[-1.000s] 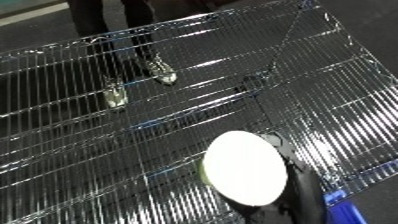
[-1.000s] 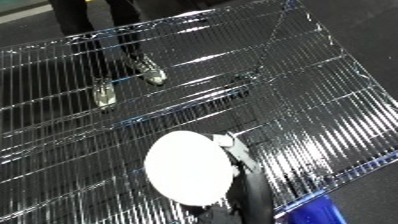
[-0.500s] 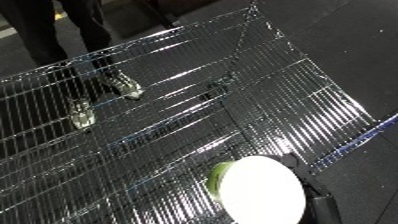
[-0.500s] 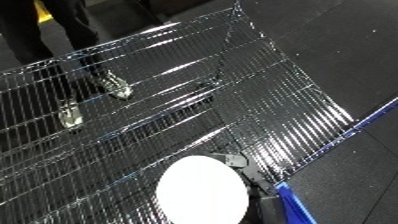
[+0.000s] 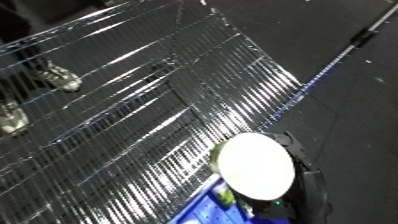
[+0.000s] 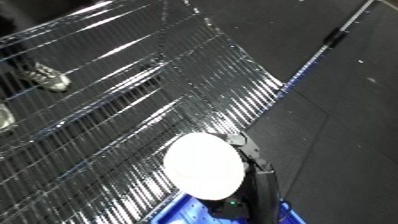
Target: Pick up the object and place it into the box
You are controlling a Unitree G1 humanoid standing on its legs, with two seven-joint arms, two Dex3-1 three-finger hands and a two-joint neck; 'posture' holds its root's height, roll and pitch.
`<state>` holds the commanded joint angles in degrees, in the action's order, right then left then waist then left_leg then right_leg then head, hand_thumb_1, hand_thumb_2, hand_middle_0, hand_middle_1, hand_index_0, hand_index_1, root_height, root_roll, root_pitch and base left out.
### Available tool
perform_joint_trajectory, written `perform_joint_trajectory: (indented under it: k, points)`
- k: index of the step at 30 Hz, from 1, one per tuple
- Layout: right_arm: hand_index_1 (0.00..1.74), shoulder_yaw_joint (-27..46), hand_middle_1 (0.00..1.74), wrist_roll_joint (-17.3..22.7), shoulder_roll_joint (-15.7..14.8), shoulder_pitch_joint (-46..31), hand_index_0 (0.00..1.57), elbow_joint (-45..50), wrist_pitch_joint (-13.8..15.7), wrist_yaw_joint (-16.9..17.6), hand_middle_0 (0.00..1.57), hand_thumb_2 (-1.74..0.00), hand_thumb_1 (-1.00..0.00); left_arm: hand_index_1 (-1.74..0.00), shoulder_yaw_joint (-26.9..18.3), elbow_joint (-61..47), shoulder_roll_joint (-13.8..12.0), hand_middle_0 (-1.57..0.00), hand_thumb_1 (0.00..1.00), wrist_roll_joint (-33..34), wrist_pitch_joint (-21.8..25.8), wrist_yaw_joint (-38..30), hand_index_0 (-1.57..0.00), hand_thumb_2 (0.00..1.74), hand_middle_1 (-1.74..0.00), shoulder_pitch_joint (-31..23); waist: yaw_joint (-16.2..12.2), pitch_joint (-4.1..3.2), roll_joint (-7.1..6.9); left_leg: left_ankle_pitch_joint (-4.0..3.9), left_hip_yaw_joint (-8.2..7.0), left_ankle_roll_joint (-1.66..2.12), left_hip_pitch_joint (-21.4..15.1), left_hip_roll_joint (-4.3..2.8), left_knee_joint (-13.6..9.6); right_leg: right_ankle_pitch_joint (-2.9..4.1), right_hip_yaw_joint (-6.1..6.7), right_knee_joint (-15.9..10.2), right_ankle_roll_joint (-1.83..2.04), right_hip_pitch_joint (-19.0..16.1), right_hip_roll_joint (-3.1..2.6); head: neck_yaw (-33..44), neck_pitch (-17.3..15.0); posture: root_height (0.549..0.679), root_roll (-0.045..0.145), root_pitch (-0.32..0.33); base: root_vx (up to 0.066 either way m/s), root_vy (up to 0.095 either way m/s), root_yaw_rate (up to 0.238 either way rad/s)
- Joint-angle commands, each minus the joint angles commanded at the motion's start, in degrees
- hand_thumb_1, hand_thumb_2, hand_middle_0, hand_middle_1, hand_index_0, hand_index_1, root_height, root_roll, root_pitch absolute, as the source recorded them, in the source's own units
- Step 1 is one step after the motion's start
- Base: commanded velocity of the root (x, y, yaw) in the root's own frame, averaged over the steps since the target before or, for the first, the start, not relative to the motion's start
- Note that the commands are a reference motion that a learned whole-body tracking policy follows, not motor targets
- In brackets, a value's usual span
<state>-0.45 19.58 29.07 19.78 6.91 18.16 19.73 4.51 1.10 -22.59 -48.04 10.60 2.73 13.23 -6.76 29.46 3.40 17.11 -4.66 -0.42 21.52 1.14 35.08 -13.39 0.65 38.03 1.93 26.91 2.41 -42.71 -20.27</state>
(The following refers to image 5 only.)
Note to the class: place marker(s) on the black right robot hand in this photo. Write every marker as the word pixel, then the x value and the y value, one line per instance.
pixel 311 196

